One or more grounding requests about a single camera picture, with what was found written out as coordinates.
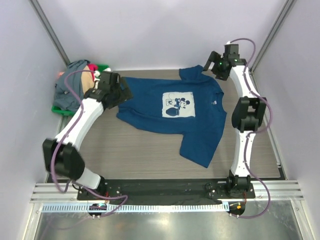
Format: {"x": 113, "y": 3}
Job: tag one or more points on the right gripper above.
{"x": 213, "y": 57}

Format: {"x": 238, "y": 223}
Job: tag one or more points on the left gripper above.
{"x": 125, "y": 94}

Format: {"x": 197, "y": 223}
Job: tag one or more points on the blue t shirt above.
{"x": 191, "y": 106}

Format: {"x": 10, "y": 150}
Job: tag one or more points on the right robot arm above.
{"x": 246, "y": 119}

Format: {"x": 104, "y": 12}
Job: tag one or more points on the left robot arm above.
{"x": 61, "y": 153}

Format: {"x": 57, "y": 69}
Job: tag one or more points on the green plastic bin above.
{"x": 64, "y": 103}

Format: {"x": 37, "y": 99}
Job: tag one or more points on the tan beige t shirt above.
{"x": 86, "y": 80}

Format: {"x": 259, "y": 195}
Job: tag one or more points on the pink red t shirt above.
{"x": 94, "y": 71}

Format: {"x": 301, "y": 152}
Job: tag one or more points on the right frame post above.
{"x": 283, "y": 14}

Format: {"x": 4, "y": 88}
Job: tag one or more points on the frame post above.
{"x": 283, "y": 14}
{"x": 49, "y": 30}

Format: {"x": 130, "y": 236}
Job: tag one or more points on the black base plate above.
{"x": 177, "y": 192}

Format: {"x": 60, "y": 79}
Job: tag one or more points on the left frame post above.
{"x": 49, "y": 30}

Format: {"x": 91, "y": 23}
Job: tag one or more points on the slotted cable duct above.
{"x": 104, "y": 208}

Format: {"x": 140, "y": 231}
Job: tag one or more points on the aluminium rail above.
{"x": 279, "y": 190}

